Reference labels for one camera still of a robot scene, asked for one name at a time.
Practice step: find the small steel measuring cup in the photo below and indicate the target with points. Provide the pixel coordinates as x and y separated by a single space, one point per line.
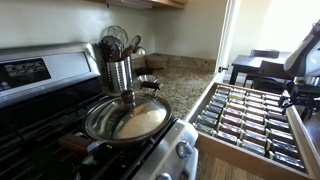
149 81

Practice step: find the stainless steel gas stove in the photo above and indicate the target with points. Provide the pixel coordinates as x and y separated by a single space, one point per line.
45 93

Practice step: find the round wooden bowl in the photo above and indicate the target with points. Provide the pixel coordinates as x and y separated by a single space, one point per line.
156 62

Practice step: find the black door handle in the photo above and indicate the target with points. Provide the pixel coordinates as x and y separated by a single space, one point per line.
221 69

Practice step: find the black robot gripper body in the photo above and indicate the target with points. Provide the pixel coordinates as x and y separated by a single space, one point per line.
303 95

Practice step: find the wire skimmer utensil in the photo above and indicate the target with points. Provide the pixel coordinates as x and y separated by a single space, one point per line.
117 32

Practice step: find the frying pan with glass lid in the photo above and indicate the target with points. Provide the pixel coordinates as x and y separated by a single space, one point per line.
120 122

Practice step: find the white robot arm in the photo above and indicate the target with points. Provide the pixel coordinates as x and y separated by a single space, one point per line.
303 64

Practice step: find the dark wooden chair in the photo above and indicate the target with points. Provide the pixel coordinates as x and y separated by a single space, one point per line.
271 76

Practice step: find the small black dish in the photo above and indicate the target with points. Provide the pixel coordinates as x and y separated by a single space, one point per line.
144 71

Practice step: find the perforated steel utensil holder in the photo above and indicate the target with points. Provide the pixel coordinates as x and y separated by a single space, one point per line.
117 77

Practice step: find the dark wooden dining table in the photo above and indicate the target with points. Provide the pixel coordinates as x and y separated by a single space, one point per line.
246 64

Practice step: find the wooden spice drawer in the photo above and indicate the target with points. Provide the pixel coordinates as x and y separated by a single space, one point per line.
251 130

